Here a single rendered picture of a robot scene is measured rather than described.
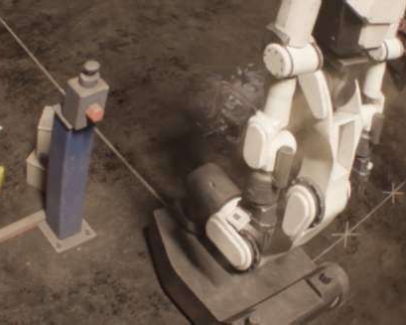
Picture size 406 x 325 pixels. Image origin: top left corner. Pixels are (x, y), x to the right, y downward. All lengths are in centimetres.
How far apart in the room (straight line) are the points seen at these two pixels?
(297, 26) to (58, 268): 124
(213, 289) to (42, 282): 59
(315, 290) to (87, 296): 77
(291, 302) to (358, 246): 67
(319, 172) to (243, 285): 55
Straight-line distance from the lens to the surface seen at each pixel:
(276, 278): 202
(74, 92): 170
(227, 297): 192
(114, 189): 236
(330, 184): 157
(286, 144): 144
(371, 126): 175
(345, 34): 135
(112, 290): 205
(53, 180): 199
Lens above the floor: 168
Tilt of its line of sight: 42 degrees down
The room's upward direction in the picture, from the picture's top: 18 degrees clockwise
